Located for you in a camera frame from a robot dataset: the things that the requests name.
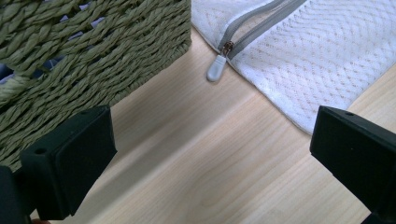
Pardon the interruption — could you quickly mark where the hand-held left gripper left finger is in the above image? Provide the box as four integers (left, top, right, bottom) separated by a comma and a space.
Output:
20, 105, 118, 221

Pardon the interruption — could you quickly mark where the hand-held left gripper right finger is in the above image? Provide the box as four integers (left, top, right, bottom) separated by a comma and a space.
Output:
309, 105, 396, 222

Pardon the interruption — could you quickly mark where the white mesh laundry bag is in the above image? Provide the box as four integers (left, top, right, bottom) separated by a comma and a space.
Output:
190, 0, 396, 135

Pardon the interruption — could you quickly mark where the green woven basket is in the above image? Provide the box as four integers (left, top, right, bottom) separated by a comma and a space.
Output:
0, 0, 192, 173

